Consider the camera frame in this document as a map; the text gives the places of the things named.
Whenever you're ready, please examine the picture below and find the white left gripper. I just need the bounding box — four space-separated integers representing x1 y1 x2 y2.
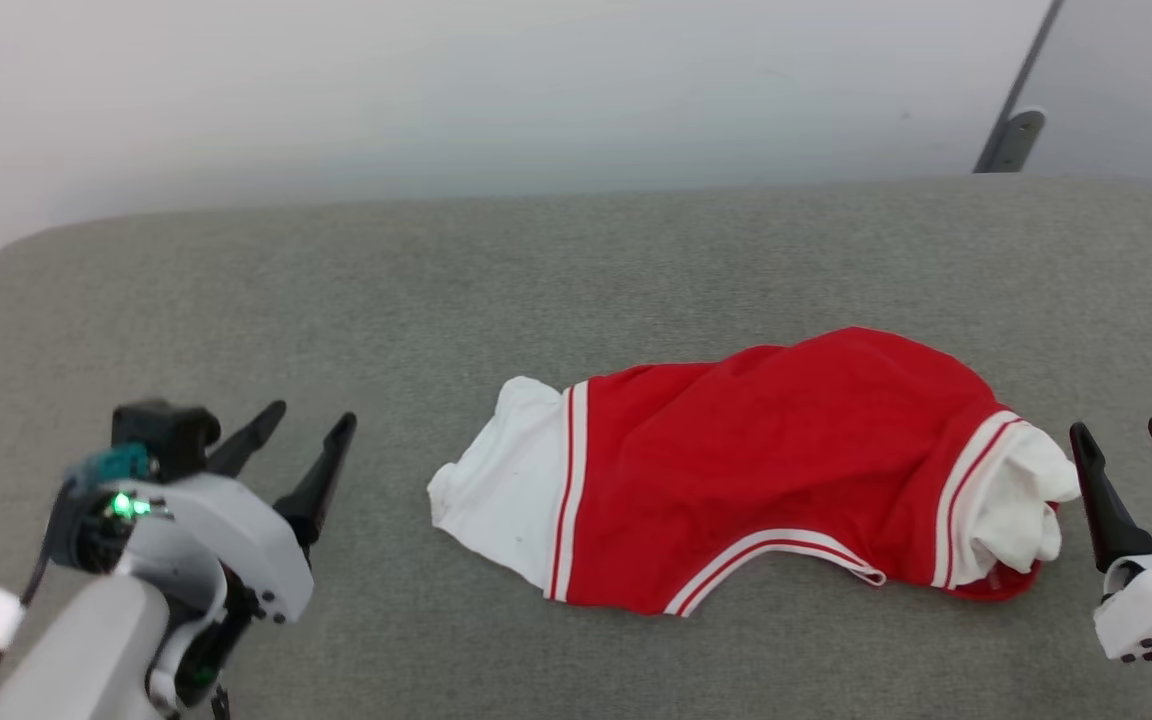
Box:
116 401 359 717

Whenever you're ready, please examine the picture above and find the red and white basketball jersey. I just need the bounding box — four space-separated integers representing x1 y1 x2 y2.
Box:
426 326 1082 618

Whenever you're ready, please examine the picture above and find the teal cable connector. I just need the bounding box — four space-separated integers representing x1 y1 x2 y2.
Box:
66 445 157 491

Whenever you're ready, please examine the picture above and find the grey metal post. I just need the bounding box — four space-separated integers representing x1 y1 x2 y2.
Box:
976 0 1067 173

